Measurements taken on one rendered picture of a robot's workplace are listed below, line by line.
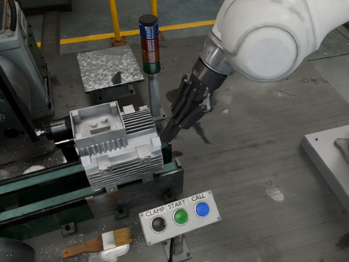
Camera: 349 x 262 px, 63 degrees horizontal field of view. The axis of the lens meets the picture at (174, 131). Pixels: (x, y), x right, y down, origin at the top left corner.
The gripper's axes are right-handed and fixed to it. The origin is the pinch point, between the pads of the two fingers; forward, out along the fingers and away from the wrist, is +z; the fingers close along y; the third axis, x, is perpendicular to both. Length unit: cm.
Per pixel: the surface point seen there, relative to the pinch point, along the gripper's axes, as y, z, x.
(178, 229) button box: 22.8, 7.4, -3.1
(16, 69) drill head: -42, 19, -32
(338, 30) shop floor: -168, -33, 277
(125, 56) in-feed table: -63, 16, 10
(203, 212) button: 21.6, 3.1, 1.7
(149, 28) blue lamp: -33.3, -10.8, -0.8
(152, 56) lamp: -33.3, -2.4, 4.8
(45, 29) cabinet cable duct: -275, 118, 10
